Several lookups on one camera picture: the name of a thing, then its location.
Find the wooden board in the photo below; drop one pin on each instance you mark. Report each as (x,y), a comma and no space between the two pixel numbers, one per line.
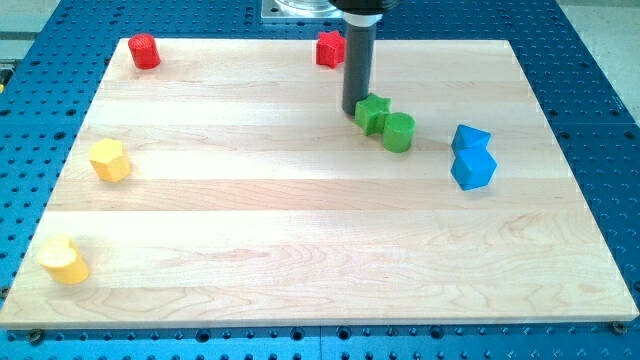
(253,200)

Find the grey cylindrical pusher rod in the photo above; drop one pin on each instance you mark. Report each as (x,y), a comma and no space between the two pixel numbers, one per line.
(360,33)

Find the blue cube block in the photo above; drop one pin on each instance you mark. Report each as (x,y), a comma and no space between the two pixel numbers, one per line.
(473,167)

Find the black robot arm flange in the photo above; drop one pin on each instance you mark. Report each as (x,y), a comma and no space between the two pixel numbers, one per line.
(365,7)

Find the green star block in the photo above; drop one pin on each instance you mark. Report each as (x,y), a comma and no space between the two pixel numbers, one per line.
(371,112)

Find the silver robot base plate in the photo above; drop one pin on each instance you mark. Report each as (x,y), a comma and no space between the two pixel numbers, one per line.
(305,9)

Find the blue triangle block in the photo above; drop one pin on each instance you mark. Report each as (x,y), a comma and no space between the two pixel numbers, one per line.
(467,137)

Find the green cylinder block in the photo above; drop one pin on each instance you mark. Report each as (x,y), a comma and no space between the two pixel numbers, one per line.
(398,132)

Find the yellow heart block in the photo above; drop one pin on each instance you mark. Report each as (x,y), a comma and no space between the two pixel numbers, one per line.
(63,261)

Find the red cylinder block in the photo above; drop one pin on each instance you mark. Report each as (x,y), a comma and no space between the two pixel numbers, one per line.
(144,51)

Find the yellow hexagon block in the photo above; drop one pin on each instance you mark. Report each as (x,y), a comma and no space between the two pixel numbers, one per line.
(109,160)

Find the red star block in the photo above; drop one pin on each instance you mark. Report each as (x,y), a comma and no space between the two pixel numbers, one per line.
(330,49)

